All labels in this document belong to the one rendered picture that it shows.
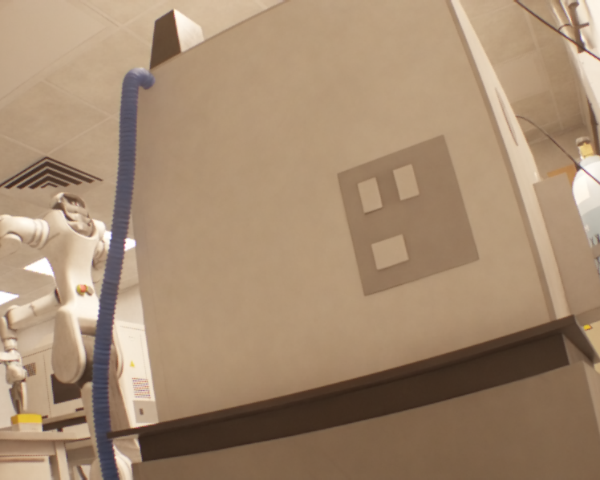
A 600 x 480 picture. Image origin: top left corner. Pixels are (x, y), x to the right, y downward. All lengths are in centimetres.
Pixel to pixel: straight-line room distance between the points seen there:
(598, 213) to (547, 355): 135
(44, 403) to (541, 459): 297
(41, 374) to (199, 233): 251
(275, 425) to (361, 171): 41
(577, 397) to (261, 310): 51
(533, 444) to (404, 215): 38
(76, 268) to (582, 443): 174
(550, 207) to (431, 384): 61
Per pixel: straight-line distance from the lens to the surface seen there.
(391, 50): 111
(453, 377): 93
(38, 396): 361
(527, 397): 90
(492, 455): 91
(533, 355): 91
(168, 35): 146
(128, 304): 727
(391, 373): 90
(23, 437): 263
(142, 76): 134
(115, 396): 209
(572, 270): 140
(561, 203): 143
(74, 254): 223
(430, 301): 96
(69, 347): 209
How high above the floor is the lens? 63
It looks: 18 degrees up
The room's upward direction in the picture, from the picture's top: 12 degrees counter-clockwise
